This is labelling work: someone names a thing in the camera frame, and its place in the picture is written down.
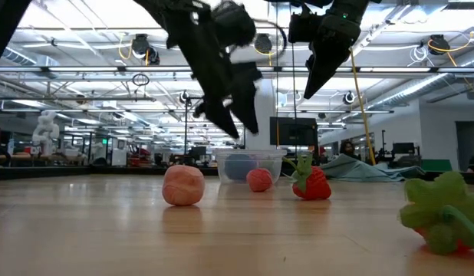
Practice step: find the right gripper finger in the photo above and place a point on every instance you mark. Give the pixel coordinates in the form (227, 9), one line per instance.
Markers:
(321, 73)

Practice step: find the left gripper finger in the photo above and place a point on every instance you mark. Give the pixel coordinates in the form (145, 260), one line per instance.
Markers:
(221, 115)
(244, 96)

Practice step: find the purple toy grape bunch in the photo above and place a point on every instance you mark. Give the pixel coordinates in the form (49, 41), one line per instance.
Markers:
(239, 166)

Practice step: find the small red toy ball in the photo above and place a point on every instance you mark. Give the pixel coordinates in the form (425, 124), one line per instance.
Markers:
(260, 180)

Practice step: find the pale pink toy peach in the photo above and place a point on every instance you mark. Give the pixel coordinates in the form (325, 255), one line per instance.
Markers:
(183, 186)

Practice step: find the red toy strawberry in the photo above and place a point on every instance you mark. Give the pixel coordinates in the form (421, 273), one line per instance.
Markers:
(315, 186)
(440, 214)

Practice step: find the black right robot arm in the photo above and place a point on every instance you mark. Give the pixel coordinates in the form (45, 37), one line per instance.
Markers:
(321, 3)

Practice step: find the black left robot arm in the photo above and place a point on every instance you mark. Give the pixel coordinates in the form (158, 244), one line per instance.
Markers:
(3, 30)

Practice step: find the clear plastic tupperware container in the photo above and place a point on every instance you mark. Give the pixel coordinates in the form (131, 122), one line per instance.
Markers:
(275, 163)

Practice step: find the large black monitor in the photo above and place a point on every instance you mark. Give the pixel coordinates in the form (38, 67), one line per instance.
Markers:
(294, 132)

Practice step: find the teal crumpled cloth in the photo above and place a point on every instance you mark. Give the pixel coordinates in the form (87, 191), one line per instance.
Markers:
(356, 168)

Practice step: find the white cabinet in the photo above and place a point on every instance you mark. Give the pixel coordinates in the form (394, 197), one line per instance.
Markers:
(119, 157)

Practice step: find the small black monitor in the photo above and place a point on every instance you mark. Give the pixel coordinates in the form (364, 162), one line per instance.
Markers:
(403, 148)

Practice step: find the green board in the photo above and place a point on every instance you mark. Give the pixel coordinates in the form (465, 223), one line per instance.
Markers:
(436, 165)

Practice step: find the white robot figure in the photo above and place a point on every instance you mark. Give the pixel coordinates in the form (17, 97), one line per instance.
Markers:
(45, 130)

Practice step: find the black metal stand frame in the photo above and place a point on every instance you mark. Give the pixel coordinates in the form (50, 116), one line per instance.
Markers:
(185, 126)

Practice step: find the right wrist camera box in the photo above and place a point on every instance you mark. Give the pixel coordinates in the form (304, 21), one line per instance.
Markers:
(302, 28)

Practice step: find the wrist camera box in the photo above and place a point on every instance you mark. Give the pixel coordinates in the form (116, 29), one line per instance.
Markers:
(302, 28)
(235, 23)

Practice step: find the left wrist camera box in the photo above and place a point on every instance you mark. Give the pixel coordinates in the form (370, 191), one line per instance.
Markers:
(235, 23)

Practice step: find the silver ventilation duct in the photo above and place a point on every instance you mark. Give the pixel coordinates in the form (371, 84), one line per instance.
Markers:
(409, 92)

